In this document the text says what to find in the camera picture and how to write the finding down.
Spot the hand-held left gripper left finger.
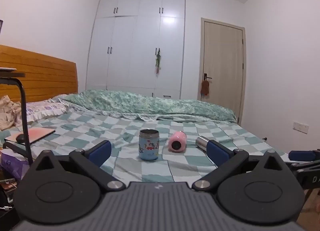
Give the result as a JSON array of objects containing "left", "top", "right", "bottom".
[{"left": 34, "top": 140, "right": 126, "bottom": 192}]

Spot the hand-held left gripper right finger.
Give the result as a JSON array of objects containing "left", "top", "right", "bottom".
[{"left": 192, "top": 140, "right": 286, "bottom": 192}]

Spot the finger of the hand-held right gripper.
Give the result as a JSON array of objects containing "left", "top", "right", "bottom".
[{"left": 288, "top": 149, "right": 320, "bottom": 172}]

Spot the pink cup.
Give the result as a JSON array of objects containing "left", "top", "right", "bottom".
[{"left": 168, "top": 131, "right": 187, "bottom": 152}]

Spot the stainless steel cup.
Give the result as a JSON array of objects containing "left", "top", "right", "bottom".
[{"left": 195, "top": 136, "right": 210, "bottom": 152}]

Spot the blue printed cup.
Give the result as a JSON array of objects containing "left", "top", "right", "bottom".
[{"left": 139, "top": 129, "right": 160, "bottom": 161}]

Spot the checked bed sheet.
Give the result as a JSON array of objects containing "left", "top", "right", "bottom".
[{"left": 0, "top": 108, "right": 292, "bottom": 183}]

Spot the pink laptop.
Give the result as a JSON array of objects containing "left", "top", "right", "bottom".
[{"left": 4, "top": 127, "right": 56, "bottom": 144}]

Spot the brown hanging cloth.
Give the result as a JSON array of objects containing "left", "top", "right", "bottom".
[{"left": 200, "top": 80, "right": 210, "bottom": 96}]

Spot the green floral quilt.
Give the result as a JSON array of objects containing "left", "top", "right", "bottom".
[{"left": 59, "top": 89, "right": 237, "bottom": 122}]

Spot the purple floral pillow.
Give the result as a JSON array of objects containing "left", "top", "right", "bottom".
[{"left": 14, "top": 101, "right": 68, "bottom": 124}]

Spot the purple bag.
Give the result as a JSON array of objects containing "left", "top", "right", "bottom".
[{"left": 0, "top": 151, "right": 31, "bottom": 182}]

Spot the wooden door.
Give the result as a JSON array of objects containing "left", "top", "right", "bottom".
[{"left": 200, "top": 17, "right": 247, "bottom": 126}]

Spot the wooden headboard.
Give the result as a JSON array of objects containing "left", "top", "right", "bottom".
[{"left": 0, "top": 44, "right": 78, "bottom": 103}]

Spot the beige crumpled cloth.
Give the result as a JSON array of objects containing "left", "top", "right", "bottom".
[{"left": 0, "top": 95, "right": 22, "bottom": 131}]

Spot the green hanging ornament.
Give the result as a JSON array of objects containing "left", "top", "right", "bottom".
[{"left": 153, "top": 47, "right": 163, "bottom": 74}]

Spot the white wardrobe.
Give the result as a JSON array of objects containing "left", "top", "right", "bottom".
[{"left": 85, "top": 0, "right": 186, "bottom": 100}]

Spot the white wall socket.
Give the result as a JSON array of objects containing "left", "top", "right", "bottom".
[{"left": 293, "top": 121, "right": 309, "bottom": 134}]

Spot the black frame side table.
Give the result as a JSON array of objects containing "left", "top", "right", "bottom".
[{"left": 0, "top": 67, "right": 34, "bottom": 166}]

